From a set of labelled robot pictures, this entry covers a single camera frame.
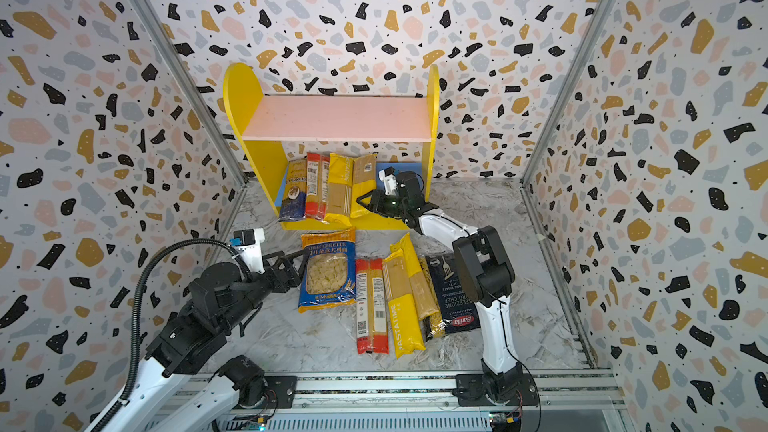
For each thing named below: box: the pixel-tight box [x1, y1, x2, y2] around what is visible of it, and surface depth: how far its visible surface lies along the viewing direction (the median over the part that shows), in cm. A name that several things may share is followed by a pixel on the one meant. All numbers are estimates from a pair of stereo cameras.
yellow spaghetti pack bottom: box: [383, 248, 426, 358], surface depth 87 cm
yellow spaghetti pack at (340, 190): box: [324, 153, 354, 227], surface depth 97 cm
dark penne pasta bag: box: [426, 252, 481, 334], surface depth 87 cm
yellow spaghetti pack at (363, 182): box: [350, 154, 377, 219], surface depth 101 cm
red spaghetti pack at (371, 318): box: [356, 259, 390, 355], surface depth 87 cm
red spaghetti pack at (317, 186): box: [305, 153, 330, 223], surface depth 97 cm
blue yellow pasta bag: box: [279, 158, 307, 222], surface depth 96 cm
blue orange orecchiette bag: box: [298, 227, 357, 313], surface depth 94 cm
